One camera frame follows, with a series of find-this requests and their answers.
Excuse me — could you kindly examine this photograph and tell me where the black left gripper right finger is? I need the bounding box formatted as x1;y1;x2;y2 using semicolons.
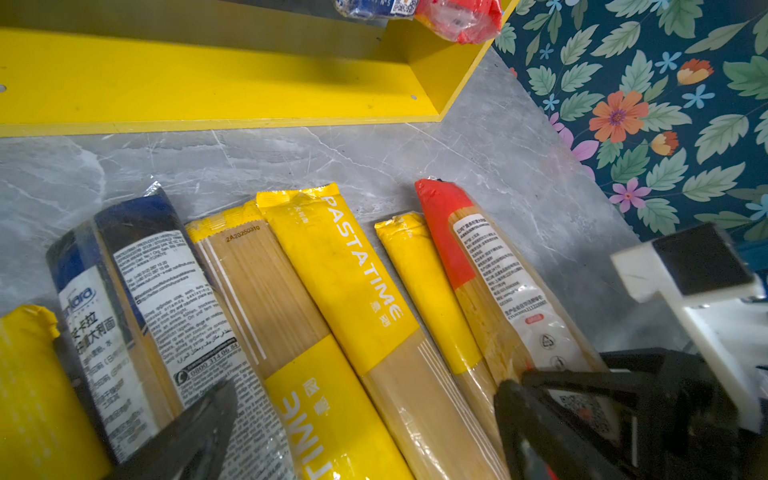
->
494;380;630;479

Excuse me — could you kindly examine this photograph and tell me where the yellow pastatime bag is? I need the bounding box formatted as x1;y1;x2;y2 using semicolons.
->
186;202;412;479
256;184;509;479

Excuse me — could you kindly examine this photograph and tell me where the blue clear spaghetti bag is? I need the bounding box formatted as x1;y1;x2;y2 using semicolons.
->
46;220;174;463
94;183;295;479

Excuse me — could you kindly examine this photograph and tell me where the yellow spaghetti bag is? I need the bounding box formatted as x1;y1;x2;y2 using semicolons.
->
1;305;112;479
375;212;503;453

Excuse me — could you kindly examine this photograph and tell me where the blue clear spaghetti bag left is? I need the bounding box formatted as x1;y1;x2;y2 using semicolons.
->
46;220;174;463

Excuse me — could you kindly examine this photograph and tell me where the blue clear spaghetti bag right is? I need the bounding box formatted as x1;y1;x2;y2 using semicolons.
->
94;183;295;479

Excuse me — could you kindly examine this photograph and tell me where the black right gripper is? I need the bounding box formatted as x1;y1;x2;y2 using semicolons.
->
522;348;767;479

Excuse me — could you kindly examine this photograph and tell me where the red clear labelled spaghetti bag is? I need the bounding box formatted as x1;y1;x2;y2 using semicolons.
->
415;179;608;384

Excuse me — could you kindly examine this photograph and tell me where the yellow wooden shelf unit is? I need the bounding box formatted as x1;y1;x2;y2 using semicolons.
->
1;1;488;137

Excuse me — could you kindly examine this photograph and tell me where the blue Barilla spaghetti box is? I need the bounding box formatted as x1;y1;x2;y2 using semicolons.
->
333;0;419;20

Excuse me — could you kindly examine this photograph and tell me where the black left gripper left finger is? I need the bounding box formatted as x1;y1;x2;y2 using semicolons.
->
107;380;238;480

